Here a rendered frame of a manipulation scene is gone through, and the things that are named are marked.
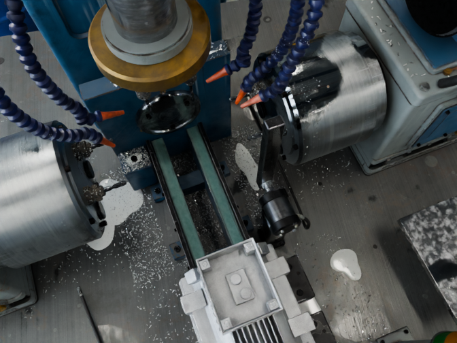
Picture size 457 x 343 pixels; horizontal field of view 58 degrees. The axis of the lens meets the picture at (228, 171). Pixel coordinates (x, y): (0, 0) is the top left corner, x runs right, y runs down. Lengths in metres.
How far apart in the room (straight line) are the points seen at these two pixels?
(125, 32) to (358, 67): 0.45
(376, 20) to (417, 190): 0.47
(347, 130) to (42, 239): 0.61
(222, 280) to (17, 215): 0.36
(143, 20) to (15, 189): 0.38
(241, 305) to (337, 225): 0.46
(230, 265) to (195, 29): 0.37
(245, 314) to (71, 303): 0.51
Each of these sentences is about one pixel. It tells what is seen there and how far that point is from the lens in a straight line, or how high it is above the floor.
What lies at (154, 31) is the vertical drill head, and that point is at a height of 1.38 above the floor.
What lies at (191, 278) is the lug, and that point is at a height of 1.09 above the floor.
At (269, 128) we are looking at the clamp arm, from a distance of 0.64.
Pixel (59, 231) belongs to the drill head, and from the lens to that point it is 0.80.
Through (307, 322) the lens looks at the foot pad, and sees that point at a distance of 0.75.
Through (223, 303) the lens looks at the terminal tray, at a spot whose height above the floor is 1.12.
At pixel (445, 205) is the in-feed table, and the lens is 1.05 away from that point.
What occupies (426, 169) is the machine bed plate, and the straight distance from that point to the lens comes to 1.21.
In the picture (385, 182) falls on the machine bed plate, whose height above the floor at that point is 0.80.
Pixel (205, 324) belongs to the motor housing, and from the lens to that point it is 0.75.
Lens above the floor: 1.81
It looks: 67 degrees down
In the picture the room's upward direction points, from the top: 2 degrees counter-clockwise
